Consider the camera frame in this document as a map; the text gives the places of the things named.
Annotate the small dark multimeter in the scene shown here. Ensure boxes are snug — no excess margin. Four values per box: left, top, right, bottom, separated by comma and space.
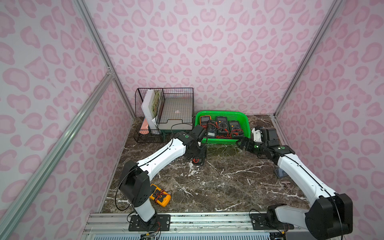
207, 120, 218, 139
192, 145, 207, 166

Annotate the large green multimeter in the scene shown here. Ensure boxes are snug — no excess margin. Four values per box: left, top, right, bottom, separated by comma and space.
216, 116, 230, 139

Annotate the black wire desk organizer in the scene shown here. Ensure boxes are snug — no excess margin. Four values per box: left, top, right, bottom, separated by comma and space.
134, 88, 195, 143

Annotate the yellow multimeter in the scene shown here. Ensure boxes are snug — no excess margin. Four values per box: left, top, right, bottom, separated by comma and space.
149, 184, 171, 208

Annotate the orange wide multimeter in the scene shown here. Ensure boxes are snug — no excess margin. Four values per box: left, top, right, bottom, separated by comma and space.
200, 116, 212, 132

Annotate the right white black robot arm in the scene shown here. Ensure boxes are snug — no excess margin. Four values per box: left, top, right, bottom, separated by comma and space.
236, 128, 353, 240

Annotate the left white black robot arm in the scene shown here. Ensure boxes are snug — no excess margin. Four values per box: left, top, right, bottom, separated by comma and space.
117, 126, 207, 224

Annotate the pink notebook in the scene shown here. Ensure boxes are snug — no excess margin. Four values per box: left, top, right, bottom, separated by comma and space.
139, 119, 150, 135

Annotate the white upright folder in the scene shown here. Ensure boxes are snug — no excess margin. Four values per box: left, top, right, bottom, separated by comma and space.
142, 89, 160, 135

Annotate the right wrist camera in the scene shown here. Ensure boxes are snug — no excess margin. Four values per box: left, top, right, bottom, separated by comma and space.
251, 128, 280, 148

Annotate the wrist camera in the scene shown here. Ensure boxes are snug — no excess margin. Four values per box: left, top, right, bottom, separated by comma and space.
189, 126, 207, 142
251, 128, 280, 148

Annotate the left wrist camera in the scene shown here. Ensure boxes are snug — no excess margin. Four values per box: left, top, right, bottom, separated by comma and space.
189, 126, 207, 142

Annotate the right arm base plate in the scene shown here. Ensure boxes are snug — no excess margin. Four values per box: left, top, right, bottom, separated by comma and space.
249, 213, 295, 231

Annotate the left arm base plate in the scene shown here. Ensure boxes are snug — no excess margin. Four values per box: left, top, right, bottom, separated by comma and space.
129, 214, 171, 232

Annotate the aluminium front rail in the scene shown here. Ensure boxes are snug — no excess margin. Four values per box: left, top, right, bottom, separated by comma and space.
80, 211, 313, 240

